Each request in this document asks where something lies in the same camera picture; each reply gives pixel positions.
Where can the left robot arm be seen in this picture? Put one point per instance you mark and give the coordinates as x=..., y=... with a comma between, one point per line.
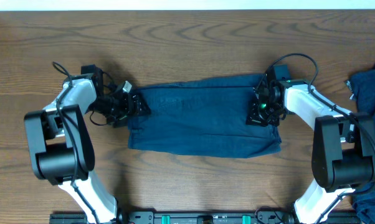
x=60, y=147

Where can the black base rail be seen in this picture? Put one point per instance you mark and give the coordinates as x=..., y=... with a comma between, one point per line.
x=260, y=217

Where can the dark blue shorts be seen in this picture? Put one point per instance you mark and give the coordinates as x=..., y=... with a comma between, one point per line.
x=202, y=118

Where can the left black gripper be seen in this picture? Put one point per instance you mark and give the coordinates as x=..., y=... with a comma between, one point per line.
x=128, y=112

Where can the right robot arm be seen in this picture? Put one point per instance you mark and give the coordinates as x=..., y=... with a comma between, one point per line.
x=343, y=151

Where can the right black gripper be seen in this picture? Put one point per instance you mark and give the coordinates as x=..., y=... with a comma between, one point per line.
x=253, y=118

